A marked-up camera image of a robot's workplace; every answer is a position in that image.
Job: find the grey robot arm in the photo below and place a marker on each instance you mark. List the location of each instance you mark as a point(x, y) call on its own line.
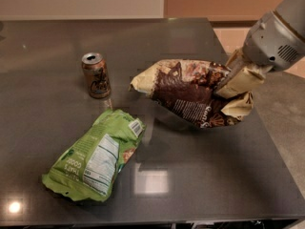
point(287, 7)

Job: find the green rice chip bag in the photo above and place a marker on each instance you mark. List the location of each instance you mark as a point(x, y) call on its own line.
point(88, 169)

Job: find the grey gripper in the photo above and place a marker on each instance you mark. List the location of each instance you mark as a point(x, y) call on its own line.
point(269, 41)

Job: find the brown soda can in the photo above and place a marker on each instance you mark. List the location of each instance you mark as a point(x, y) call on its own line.
point(95, 70)

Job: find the brown chip bag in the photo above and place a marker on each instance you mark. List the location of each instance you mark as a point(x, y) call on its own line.
point(186, 88)

